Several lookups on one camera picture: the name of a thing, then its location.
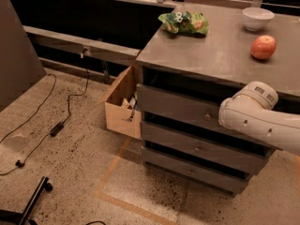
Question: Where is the grey top drawer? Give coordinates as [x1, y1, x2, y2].
[137, 84, 271, 152]

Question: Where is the grey drawer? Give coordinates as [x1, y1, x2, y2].
[141, 119, 274, 179]
[142, 146, 248, 194]
[137, 84, 271, 152]

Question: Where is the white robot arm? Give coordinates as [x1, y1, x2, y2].
[218, 82, 300, 156]

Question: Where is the grey drawer cabinet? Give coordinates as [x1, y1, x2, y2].
[135, 2, 300, 197]

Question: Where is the grey middle drawer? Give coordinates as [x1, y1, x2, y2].
[141, 119, 274, 179]

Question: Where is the grey bottom drawer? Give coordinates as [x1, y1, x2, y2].
[142, 146, 248, 194]

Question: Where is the cardboard box with trash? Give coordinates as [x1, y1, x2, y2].
[103, 66, 142, 139]

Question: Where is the green chip bag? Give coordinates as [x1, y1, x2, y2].
[158, 11, 209, 36]

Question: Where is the red apple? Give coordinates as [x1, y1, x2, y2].
[250, 35, 277, 60]

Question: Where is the white bowl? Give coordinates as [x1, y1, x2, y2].
[242, 7, 275, 32]

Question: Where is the black chair base leg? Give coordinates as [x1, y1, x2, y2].
[0, 176, 53, 225]

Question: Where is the grey metal shelf rail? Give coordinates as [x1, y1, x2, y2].
[23, 26, 140, 67]

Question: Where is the black power adapter cable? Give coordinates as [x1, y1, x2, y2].
[0, 47, 92, 176]

